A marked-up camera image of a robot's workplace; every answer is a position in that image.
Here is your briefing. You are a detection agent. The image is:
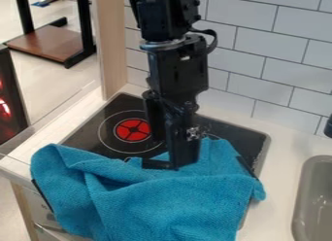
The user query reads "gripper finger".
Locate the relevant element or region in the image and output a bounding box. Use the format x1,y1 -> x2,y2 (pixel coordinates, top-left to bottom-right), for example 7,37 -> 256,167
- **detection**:
142,90 -> 169,144
161,100 -> 204,172

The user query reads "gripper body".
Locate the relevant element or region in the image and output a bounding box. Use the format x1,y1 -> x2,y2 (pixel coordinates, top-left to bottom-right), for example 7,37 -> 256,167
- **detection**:
138,34 -> 212,107

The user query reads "blue cloth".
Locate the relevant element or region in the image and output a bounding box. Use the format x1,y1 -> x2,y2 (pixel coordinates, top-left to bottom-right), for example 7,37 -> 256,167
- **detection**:
28,136 -> 268,241

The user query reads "toy stove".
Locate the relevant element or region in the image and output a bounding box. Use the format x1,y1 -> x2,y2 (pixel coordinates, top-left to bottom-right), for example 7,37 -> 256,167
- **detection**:
58,91 -> 273,188

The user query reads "toy sink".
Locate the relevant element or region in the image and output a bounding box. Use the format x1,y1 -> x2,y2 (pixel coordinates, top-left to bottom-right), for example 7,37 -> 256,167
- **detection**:
290,155 -> 332,241

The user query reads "black computer case, red light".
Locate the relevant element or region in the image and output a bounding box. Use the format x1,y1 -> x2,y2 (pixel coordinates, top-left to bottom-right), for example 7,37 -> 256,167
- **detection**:
0,45 -> 33,146

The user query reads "black desk frame, wooden base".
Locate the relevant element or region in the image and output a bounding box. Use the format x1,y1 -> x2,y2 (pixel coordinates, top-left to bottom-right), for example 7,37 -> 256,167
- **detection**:
2,0 -> 98,70

